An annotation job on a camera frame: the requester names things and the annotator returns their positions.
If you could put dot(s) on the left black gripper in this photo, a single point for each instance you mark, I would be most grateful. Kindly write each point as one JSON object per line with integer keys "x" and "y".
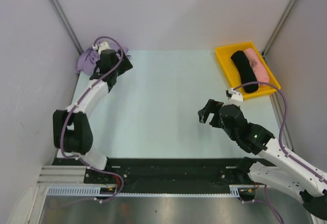
{"x": 124, "y": 66}

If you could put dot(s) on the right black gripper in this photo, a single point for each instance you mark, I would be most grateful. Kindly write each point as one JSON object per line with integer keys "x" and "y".
{"x": 212, "y": 107}

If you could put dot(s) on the purple t shirt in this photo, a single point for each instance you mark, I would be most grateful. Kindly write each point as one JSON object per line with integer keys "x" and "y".
{"x": 87, "y": 60}

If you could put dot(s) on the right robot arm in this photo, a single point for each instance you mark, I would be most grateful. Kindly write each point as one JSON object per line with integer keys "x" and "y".
{"x": 292, "y": 175}

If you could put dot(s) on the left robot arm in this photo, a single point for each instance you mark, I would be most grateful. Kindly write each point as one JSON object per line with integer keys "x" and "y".
{"x": 71, "y": 127}

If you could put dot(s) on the rolled black t shirt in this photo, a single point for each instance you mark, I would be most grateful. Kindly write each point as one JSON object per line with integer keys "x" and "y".
{"x": 242, "y": 64}

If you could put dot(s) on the yellow plastic tray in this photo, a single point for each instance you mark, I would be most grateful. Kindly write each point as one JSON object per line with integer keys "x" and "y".
{"x": 223, "y": 56}

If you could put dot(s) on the rolled pink t shirt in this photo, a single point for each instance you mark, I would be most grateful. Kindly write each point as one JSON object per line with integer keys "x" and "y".
{"x": 258, "y": 71}

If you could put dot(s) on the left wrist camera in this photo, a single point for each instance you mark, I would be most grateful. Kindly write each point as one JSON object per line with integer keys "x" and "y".
{"x": 101, "y": 47}

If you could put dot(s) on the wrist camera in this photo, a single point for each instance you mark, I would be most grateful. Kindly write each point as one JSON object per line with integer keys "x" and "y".
{"x": 234, "y": 95}
{"x": 101, "y": 47}

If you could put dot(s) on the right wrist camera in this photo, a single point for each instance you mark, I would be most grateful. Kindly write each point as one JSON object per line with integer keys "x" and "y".
{"x": 234, "y": 95}

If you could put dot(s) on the white slotted cable duct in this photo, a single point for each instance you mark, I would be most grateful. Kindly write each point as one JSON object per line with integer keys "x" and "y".
{"x": 104, "y": 192}

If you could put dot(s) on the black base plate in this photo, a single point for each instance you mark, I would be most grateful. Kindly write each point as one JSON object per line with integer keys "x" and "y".
{"x": 180, "y": 175}

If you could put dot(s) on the left aluminium corner post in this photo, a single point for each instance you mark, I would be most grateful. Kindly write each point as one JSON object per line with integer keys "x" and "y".
{"x": 66, "y": 24}

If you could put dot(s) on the aluminium corner post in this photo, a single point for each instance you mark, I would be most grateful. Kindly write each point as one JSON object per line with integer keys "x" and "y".
{"x": 281, "y": 22}
{"x": 66, "y": 24}

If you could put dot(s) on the aluminium frame rail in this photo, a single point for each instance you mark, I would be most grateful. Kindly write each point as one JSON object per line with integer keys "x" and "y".
{"x": 61, "y": 175}

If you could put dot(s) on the right aluminium corner post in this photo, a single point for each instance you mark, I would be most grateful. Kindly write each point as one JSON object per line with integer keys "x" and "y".
{"x": 281, "y": 22}

